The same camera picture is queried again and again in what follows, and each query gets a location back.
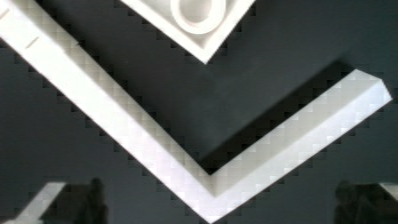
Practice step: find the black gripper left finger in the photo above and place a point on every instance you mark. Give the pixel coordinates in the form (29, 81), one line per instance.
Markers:
(67, 204)

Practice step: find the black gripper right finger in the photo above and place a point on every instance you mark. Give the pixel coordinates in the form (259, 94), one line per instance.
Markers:
(367, 203)

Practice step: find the white L-shaped fence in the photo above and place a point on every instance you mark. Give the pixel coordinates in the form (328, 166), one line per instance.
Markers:
(212, 192)

